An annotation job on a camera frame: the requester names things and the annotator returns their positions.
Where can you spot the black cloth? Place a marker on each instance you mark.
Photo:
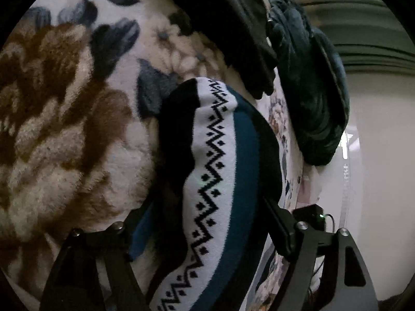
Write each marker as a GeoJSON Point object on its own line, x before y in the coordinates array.
{"type": "Point", "coordinates": [227, 22]}

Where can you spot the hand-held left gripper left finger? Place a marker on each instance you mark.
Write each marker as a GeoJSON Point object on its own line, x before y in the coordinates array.
{"type": "Point", "coordinates": [141, 233]}

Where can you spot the black device with green light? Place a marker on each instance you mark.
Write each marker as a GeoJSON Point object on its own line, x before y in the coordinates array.
{"type": "Point", "coordinates": [311, 215]}

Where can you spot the black teal white zigzag sweater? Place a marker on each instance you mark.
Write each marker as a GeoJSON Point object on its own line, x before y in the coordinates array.
{"type": "Point", "coordinates": [207, 155]}

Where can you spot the grey-green ridged moulding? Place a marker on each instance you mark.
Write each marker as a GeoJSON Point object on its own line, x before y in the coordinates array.
{"type": "Point", "coordinates": [373, 22]}

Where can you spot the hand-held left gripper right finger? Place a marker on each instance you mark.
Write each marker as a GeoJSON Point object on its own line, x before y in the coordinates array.
{"type": "Point", "coordinates": [280, 230]}

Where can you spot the floral plush blanket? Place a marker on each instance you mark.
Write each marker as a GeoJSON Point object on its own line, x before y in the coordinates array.
{"type": "Point", "coordinates": [64, 120]}

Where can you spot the dark green velvet cloth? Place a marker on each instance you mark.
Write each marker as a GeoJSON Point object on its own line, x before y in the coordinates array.
{"type": "Point", "coordinates": [308, 87]}

